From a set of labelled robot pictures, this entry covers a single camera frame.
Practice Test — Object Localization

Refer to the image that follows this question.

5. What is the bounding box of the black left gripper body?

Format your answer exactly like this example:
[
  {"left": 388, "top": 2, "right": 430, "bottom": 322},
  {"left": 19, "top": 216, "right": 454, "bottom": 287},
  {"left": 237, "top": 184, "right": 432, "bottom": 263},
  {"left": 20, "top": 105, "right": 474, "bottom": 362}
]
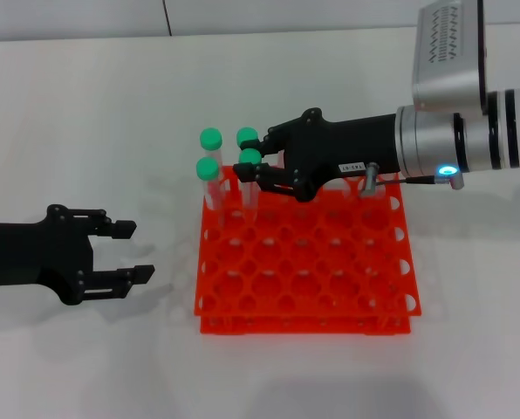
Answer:
[{"left": 0, "top": 203, "right": 96, "bottom": 306}]

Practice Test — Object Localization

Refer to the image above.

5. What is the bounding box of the right arm cable with connector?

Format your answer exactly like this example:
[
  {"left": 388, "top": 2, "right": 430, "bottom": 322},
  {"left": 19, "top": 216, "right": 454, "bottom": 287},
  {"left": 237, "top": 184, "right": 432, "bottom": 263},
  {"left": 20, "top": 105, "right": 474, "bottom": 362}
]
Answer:
[{"left": 359, "top": 161, "right": 440, "bottom": 200}]

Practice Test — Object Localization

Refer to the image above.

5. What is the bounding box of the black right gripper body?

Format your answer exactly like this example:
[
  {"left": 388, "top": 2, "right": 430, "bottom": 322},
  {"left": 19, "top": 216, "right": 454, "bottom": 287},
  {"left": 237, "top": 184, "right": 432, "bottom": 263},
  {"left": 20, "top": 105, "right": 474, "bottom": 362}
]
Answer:
[{"left": 284, "top": 107, "right": 400, "bottom": 203}]

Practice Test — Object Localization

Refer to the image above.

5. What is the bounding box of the orange test tube rack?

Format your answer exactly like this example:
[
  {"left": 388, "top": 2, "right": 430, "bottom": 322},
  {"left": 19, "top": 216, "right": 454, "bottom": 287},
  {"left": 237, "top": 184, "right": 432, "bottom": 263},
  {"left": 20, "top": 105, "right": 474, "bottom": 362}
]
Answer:
[{"left": 193, "top": 164, "right": 421, "bottom": 336}]

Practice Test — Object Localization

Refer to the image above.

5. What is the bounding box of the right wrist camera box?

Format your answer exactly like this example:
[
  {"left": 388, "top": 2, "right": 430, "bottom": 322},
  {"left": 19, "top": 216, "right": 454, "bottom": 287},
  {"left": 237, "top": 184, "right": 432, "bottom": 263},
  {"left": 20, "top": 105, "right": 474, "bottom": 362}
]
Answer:
[{"left": 411, "top": 0, "right": 490, "bottom": 115}]

